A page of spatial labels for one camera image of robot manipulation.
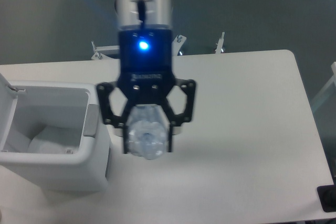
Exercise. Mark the white trash can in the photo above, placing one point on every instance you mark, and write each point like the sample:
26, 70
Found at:
27, 107

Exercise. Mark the clear plastic bag with labels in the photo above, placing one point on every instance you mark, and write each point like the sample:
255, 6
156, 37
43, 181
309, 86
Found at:
56, 140

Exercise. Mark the black device at table edge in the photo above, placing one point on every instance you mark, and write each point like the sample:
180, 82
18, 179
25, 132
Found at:
327, 197

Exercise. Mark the crushed clear plastic bottle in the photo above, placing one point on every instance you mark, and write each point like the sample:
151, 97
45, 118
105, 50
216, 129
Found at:
147, 135

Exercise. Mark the white frame at right edge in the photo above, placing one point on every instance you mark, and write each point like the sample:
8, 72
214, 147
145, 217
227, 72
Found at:
326, 92

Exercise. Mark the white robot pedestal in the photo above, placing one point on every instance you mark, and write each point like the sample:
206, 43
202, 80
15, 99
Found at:
180, 47

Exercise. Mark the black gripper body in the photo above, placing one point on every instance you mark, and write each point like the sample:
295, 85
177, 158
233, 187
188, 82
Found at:
146, 75

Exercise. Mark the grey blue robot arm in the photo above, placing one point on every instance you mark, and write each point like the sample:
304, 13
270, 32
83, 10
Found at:
141, 14

